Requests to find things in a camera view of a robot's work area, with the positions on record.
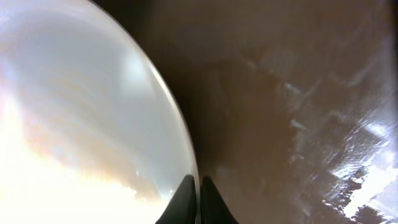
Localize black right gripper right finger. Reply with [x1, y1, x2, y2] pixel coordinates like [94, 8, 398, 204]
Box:
[200, 176, 238, 224]

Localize brown plastic tray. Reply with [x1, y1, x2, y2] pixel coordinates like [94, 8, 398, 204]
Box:
[98, 0, 397, 223]

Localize cream plate with ketchup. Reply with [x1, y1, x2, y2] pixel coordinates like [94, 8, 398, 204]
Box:
[1, 1, 197, 223]

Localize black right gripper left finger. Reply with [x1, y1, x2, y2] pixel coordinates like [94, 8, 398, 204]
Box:
[155, 175, 197, 224]

